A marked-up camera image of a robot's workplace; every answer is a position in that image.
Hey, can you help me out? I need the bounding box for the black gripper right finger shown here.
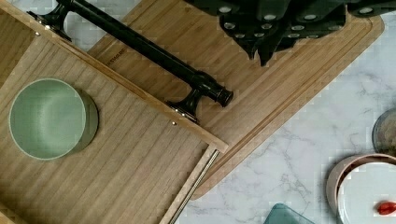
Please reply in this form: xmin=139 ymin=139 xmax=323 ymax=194
xmin=258 ymin=3 xmax=347 ymax=66

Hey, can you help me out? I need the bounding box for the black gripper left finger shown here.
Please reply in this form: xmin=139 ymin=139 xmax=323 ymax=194
xmin=219 ymin=13 xmax=291 ymax=61

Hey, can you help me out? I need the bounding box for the wooden drawer with black handle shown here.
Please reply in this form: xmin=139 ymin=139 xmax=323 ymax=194
xmin=1 ymin=0 xmax=228 ymax=224

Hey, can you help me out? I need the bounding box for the bamboo cutting board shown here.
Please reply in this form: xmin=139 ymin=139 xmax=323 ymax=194
xmin=88 ymin=0 xmax=386 ymax=201

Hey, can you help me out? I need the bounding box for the glass jar with pasta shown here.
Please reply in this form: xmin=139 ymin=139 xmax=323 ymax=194
xmin=372 ymin=108 xmax=396 ymax=156

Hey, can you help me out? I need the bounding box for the pink jar with white lid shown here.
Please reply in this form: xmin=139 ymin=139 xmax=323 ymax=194
xmin=326 ymin=153 xmax=396 ymax=224

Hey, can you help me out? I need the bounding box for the teal canister with wooden lid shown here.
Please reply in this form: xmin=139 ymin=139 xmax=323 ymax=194
xmin=263 ymin=203 xmax=315 ymax=224

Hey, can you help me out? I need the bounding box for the green bowl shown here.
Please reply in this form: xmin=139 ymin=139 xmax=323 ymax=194
xmin=8 ymin=78 xmax=99 ymax=161

